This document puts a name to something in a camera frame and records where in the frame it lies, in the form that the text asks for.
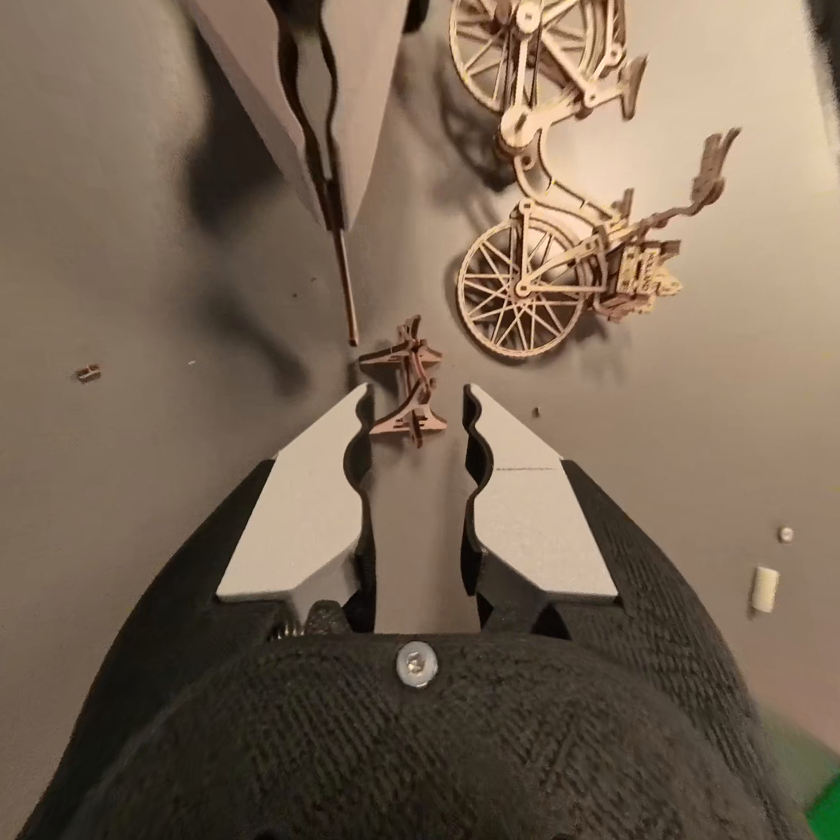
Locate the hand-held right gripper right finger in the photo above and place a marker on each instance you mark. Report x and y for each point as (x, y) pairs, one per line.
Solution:
(538, 525)

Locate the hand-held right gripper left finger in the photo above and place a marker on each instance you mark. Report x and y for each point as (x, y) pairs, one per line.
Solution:
(295, 525)

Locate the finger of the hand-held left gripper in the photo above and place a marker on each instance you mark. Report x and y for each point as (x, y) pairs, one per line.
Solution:
(367, 79)
(253, 59)

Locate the small brown wooden tower model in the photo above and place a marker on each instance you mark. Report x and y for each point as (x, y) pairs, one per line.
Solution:
(394, 359)

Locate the thin brown wooden rod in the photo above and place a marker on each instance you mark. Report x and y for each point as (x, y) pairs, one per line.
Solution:
(348, 295)

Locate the pale wooden bicycle model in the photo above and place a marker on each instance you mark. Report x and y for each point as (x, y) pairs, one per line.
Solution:
(523, 287)

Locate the small white cylinder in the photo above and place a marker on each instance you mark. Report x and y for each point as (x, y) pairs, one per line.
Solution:
(764, 589)

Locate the small brown wood scrap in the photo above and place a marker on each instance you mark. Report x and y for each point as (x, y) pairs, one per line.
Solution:
(87, 372)

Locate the green object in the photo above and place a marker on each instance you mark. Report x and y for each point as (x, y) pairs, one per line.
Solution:
(827, 814)

